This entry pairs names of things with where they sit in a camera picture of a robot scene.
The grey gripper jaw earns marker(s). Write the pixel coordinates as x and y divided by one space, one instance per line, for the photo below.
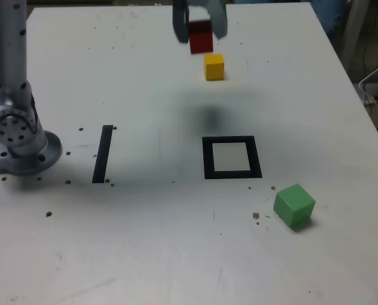
218 19
179 25

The red cube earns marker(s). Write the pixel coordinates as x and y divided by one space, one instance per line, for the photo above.
201 39

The yellow cube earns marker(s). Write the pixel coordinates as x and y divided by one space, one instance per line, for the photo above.
214 68

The green cube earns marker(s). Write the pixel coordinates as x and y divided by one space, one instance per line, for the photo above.
292 206

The black tape square outline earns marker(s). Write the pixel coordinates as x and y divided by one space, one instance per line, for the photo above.
207 159

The blue cloth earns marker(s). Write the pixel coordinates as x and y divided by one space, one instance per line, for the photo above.
330 12

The black tape strip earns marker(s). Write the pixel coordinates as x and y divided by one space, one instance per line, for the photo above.
102 152

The white metal post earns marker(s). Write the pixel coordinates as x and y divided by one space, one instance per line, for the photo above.
354 31

